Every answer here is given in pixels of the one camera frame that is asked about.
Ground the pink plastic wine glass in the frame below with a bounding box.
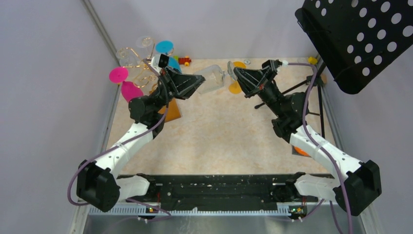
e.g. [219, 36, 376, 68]
[109, 67, 144, 102]

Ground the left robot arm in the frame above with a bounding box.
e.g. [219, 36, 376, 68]
[73, 67, 205, 212]

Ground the wooden rack base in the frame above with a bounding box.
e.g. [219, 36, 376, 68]
[165, 98, 182, 122]

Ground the yellow clamp knob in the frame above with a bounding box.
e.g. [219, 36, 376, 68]
[307, 57, 318, 65]

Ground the gold wire wine glass rack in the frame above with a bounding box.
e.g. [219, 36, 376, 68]
[125, 47, 160, 94]

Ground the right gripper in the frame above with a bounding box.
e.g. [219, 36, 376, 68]
[232, 66, 285, 117]

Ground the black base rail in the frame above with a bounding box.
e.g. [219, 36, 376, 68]
[119, 174, 333, 214]

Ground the black perforated music stand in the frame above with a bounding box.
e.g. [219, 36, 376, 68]
[295, 0, 413, 134]

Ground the clear wine glass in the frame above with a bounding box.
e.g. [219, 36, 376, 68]
[194, 64, 231, 95]
[135, 36, 154, 59]
[115, 48, 137, 67]

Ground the colourful toy train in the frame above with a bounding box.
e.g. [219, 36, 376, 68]
[174, 56, 192, 67]

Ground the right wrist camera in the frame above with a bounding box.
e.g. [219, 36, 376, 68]
[272, 59, 289, 69]

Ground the yellow plastic wine glass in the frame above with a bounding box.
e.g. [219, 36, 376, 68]
[227, 61, 246, 94]

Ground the blue plastic wine glass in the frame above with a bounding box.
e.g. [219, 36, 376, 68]
[155, 40, 182, 73]

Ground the clear wine glass back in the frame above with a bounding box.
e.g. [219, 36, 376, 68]
[135, 36, 154, 59]

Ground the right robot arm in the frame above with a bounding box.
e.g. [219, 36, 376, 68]
[232, 59, 382, 216]

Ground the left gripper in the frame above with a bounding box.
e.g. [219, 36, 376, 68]
[150, 65, 205, 114]

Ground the orange tape dispenser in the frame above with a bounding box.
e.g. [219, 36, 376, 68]
[293, 146, 310, 157]

